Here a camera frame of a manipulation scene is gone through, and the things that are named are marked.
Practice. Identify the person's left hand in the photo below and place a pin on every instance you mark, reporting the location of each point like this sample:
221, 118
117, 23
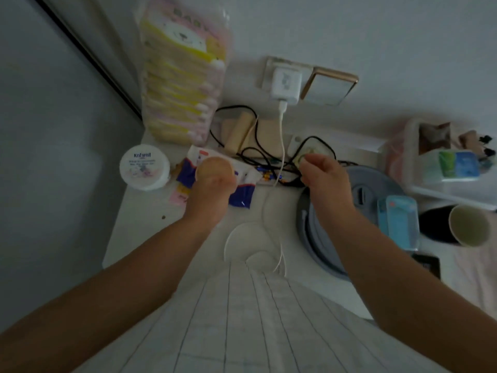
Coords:
209, 201

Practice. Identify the person's right hand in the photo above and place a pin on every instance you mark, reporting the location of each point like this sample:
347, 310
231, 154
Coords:
328, 182

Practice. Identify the person's right fingers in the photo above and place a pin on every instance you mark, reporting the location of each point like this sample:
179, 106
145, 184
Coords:
312, 168

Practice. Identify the person's right forearm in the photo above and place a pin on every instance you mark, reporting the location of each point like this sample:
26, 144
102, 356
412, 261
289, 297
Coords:
396, 291

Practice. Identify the person's left forearm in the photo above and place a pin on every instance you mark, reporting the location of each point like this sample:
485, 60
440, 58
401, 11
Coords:
101, 295

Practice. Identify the white power strip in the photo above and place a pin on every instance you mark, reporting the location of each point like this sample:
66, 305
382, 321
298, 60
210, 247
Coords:
349, 145

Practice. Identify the small colourful item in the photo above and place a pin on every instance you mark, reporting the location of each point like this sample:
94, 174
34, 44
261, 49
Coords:
268, 177

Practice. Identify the grey round appliance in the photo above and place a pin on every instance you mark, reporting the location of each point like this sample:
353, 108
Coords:
365, 182

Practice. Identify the beige flat box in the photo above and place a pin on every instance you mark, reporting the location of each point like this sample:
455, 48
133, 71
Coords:
268, 137

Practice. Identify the white and blue packet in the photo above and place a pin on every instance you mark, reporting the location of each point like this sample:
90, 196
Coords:
242, 194

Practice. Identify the beige tube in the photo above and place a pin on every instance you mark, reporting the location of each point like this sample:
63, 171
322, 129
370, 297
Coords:
239, 132

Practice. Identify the white charger plug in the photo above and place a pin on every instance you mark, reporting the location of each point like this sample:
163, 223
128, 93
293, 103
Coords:
286, 83

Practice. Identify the clear plastic storage box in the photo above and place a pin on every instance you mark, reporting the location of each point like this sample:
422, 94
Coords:
411, 170

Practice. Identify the clear round plastic lid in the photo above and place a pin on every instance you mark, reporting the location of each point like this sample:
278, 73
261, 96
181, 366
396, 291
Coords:
242, 242

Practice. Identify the light blue box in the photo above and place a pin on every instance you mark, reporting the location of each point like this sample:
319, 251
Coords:
400, 221

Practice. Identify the brown item in box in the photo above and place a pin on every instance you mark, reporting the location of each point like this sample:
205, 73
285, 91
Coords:
437, 136

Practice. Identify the black round object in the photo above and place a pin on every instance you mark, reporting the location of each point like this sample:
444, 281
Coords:
435, 225

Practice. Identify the small pink packet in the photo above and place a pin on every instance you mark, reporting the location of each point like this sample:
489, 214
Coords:
178, 196

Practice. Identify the green and blue tissue packet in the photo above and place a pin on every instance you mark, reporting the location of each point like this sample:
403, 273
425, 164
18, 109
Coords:
458, 164

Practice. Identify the small black device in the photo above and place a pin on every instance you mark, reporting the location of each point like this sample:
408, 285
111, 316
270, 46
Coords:
427, 264

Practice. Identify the pack of yellow pink tissues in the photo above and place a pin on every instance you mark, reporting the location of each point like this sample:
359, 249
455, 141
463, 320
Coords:
180, 69

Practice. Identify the white paper cup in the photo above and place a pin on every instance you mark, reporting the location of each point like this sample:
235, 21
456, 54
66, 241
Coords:
470, 225

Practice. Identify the white round jar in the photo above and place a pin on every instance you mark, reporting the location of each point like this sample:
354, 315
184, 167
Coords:
144, 166

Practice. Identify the person's white checked garment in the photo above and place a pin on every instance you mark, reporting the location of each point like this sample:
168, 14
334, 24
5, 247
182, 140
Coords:
248, 326

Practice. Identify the gold-framed wall switch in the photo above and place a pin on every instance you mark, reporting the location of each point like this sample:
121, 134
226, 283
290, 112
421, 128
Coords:
330, 87

